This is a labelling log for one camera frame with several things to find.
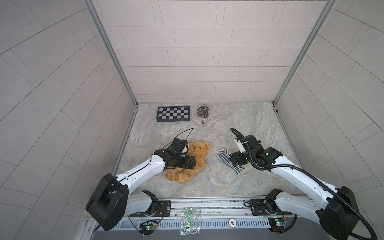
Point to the aluminium mounting rail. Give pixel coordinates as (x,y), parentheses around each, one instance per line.
(215,214)

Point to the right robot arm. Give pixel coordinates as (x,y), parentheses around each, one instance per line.
(334,209)

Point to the bag of colourful small parts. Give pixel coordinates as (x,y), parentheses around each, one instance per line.
(203,111)

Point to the black white checkerboard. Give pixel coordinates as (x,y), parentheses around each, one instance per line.
(173,114)

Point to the round white sticker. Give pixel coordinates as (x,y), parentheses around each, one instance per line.
(232,223)

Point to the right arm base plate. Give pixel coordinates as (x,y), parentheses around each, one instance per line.
(265,208)

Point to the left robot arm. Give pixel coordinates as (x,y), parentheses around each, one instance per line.
(113,198)

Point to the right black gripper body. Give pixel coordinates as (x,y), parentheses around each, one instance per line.
(235,159)

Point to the striped knit bear sweater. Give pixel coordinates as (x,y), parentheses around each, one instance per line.
(224,157)

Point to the left green circuit board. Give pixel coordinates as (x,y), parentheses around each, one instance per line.
(147,228)

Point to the right circuit board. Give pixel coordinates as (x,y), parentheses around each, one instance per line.
(276,225)

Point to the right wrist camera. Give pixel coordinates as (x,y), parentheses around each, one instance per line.
(240,146)

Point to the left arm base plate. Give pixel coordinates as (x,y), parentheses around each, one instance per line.
(162,209)

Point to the clear bag green parts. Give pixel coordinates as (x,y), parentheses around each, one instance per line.
(190,221)

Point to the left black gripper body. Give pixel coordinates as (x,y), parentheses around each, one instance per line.
(188,162)

